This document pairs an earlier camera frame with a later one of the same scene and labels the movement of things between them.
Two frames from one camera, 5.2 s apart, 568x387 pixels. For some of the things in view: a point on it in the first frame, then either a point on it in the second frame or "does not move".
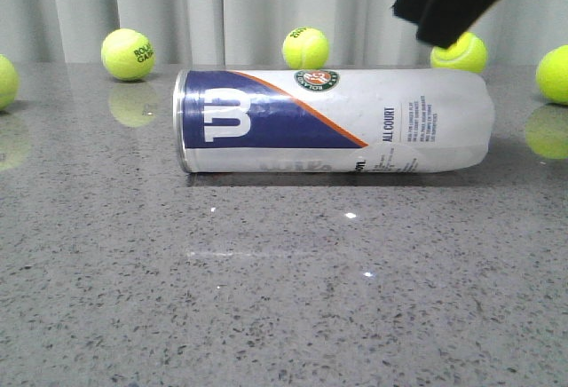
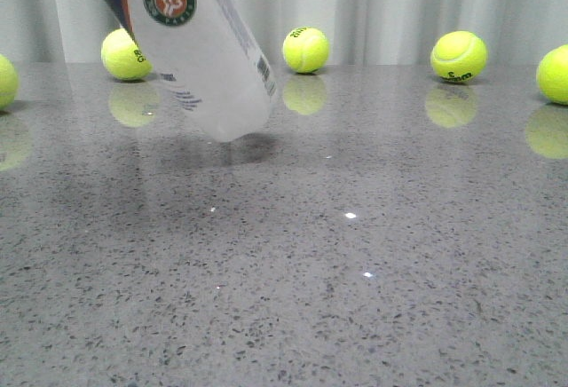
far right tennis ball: [552, 75] does not move
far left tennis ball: [9, 82] does not move
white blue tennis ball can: [332, 121] to [192, 30]
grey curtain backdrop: [241, 12] does not move
